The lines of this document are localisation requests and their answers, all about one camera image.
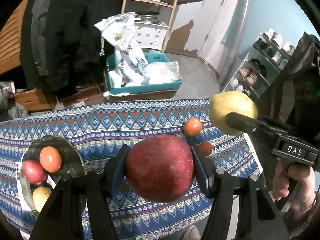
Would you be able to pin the white patterned box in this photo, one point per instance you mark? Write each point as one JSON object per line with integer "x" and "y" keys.
{"x": 151, "y": 35}

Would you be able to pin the yellow green apple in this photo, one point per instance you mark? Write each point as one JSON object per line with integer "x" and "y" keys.
{"x": 40, "y": 196}

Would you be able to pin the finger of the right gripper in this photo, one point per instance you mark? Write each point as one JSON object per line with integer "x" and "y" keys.
{"x": 236, "y": 123}

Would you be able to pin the orange fruit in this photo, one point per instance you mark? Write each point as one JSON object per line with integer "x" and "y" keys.
{"x": 50, "y": 159}

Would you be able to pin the small red apple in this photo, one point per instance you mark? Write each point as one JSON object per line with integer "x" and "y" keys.
{"x": 34, "y": 172}

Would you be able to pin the white grey clothes pile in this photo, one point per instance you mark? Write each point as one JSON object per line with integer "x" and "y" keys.
{"x": 9, "y": 108}

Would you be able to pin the dark hanging coats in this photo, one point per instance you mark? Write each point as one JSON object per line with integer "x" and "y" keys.
{"x": 61, "y": 48}

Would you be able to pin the cardboard box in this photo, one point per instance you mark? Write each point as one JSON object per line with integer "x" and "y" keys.
{"x": 84, "y": 97}

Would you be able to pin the dark glass fruit bowl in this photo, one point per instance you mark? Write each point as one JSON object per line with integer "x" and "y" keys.
{"x": 72, "y": 165}

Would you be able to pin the wooden shelf rack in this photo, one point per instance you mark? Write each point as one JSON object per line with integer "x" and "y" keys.
{"x": 152, "y": 12}

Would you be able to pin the white printed plastic bag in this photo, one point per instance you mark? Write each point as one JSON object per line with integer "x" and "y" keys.
{"x": 119, "y": 31}

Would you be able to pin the yellow pear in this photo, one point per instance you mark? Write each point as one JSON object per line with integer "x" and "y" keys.
{"x": 222, "y": 104}

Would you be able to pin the grey shoe rack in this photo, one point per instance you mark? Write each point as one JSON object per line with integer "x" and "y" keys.
{"x": 267, "y": 57}

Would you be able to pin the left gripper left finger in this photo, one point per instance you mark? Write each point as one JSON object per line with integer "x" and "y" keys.
{"x": 60, "y": 217}

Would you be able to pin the large orange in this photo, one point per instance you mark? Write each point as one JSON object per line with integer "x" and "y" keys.
{"x": 192, "y": 127}

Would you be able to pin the clear plastic bag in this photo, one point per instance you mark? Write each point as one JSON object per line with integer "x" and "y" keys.
{"x": 162, "y": 72}

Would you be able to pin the big dark red apple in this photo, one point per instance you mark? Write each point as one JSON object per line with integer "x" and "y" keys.
{"x": 160, "y": 168}

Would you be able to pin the wooden louvered wardrobe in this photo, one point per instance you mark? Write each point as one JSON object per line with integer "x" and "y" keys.
{"x": 11, "y": 38}

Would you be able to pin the blue patterned tablecloth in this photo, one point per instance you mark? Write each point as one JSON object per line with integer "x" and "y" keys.
{"x": 98, "y": 132}

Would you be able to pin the wooden drawer box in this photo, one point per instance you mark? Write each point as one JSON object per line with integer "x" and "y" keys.
{"x": 35, "y": 100}

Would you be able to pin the person's right hand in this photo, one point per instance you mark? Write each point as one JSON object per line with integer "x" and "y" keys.
{"x": 297, "y": 187}

